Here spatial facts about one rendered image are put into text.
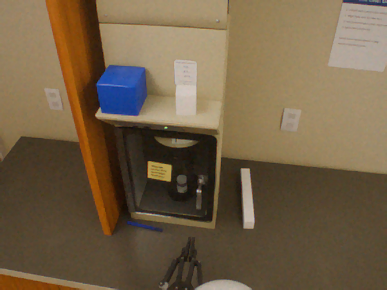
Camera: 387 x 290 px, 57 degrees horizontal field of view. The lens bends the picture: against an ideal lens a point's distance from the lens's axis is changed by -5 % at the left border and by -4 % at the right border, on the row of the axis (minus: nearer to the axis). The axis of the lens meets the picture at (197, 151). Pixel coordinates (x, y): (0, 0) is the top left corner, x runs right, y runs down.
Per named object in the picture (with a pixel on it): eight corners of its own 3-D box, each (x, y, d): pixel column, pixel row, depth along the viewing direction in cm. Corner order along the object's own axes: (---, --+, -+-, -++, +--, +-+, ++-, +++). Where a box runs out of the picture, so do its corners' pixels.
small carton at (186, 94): (177, 104, 99) (176, 84, 95) (195, 104, 99) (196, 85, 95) (175, 115, 95) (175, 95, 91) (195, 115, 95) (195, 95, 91)
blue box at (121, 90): (112, 92, 103) (108, 64, 97) (147, 95, 102) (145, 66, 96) (101, 113, 95) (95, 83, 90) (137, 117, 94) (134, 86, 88)
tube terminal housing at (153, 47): (146, 172, 160) (126, -8, 109) (221, 181, 157) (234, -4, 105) (130, 218, 141) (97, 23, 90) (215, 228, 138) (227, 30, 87)
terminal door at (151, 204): (131, 210, 138) (116, 126, 111) (212, 221, 134) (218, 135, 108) (130, 212, 137) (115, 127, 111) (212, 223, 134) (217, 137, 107)
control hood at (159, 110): (112, 119, 110) (108, 90, 104) (221, 129, 107) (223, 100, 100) (99, 143, 102) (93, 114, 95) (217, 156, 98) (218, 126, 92)
